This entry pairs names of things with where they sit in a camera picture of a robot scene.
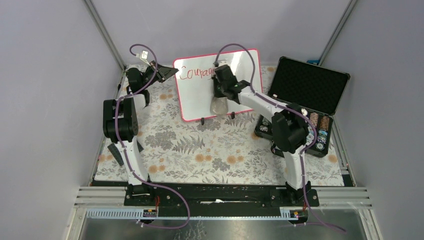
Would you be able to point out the floral tablecloth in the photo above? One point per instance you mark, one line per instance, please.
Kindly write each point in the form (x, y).
(222, 151)

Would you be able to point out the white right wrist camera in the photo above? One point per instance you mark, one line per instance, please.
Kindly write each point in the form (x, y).
(221, 63)

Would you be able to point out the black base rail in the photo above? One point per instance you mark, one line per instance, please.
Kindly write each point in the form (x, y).
(218, 200)

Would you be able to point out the black poker chip case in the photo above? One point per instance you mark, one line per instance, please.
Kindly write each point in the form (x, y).
(316, 89)

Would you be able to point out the grey wiping cloth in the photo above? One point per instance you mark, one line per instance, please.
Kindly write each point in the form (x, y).
(219, 106)

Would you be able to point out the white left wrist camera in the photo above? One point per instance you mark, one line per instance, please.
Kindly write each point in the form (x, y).
(144, 55)

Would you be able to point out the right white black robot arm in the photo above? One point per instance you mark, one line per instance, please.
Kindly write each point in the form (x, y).
(289, 125)

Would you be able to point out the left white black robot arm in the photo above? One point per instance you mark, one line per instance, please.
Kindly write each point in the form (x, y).
(120, 122)

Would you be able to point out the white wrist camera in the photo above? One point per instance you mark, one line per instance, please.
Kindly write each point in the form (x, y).
(221, 63)
(144, 55)

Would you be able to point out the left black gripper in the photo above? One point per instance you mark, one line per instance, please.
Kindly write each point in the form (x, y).
(163, 73)

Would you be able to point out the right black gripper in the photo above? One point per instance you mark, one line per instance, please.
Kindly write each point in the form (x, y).
(216, 93)

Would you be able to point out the aluminium frame front rails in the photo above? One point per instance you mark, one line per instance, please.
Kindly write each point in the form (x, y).
(108, 202)

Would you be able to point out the pink framed whiteboard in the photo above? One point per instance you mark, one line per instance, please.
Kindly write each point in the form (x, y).
(195, 85)

